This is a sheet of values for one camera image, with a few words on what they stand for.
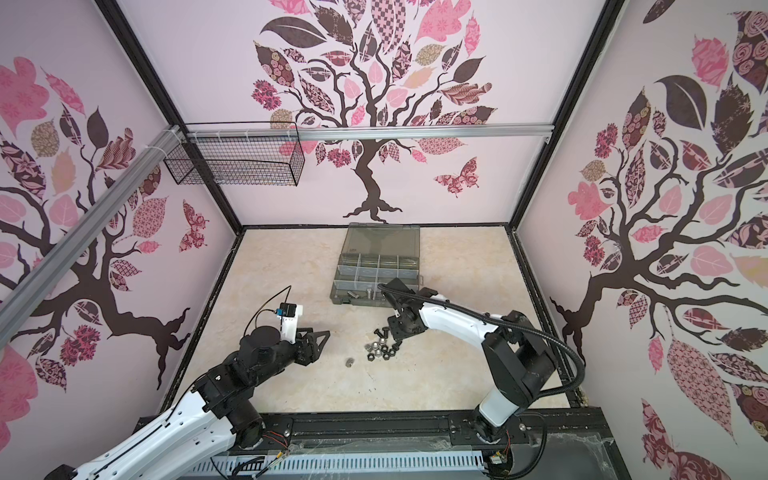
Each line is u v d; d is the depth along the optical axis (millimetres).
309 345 670
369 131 932
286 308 654
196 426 503
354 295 979
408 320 622
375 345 877
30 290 512
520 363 443
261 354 585
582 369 405
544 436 703
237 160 1217
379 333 905
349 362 850
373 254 1362
